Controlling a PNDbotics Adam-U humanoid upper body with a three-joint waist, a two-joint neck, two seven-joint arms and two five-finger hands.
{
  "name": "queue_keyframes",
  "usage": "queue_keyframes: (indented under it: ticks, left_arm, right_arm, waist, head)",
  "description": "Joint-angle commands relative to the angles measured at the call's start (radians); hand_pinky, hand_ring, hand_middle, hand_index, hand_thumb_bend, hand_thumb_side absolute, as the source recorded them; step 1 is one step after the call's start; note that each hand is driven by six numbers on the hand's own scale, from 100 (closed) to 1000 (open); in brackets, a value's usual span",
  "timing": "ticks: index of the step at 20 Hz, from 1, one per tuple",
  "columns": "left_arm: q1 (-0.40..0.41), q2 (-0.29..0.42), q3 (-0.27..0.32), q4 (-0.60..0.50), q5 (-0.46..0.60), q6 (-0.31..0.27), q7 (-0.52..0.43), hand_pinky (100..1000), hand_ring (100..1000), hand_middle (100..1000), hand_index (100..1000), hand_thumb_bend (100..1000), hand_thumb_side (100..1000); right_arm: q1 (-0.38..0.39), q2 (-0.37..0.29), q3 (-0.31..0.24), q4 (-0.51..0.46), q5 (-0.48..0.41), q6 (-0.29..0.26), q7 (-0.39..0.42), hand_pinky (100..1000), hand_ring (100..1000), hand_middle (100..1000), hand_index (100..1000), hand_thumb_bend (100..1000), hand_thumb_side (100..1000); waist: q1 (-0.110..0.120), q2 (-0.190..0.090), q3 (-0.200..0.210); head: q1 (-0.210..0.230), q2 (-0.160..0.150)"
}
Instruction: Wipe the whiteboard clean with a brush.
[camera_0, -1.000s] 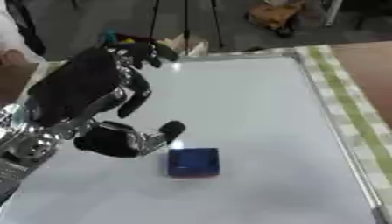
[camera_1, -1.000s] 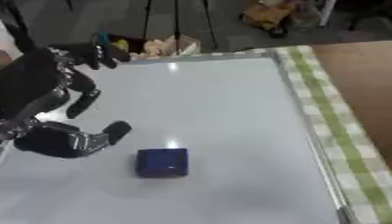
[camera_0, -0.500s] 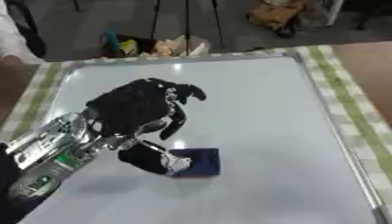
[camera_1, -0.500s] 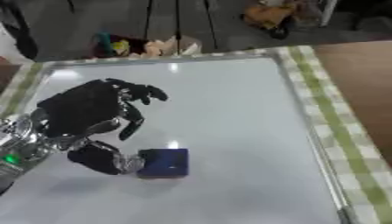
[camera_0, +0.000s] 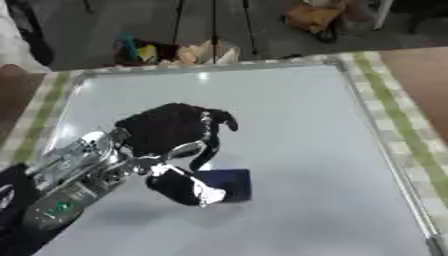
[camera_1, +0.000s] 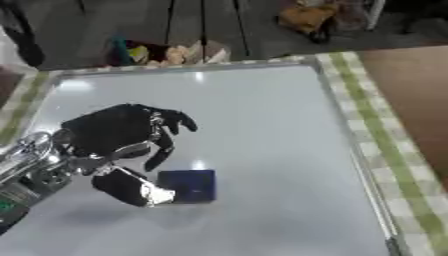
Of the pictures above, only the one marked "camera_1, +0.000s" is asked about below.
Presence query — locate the box of assorted items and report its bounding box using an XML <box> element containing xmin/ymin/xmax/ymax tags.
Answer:
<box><xmin>103</xmin><ymin>34</ymin><xmax>233</xmax><ymax>67</ymax></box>

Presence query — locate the whiteboard with silver frame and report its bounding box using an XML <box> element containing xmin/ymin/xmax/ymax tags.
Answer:
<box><xmin>0</xmin><ymin>61</ymin><xmax>410</xmax><ymax>256</ymax></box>

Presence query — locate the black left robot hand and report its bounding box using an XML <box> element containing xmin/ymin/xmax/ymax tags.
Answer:
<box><xmin>57</xmin><ymin>103</ymin><xmax>200</xmax><ymax>208</ymax></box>

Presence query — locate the tan bag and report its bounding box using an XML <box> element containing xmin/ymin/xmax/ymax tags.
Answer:
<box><xmin>276</xmin><ymin>2</ymin><xmax>340</xmax><ymax>34</ymax></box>

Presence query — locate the blue whiteboard brush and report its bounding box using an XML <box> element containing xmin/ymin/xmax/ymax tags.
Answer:
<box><xmin>155</xmin><ymin>169</ymin><xmax>219</xmax><ymax>204</ymax></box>

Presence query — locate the black tripod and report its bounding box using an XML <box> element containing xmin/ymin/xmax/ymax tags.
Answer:
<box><xmin>162</xmin><ymin>0</ymin><xmax>252</xmax><ymax>64</ymax></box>

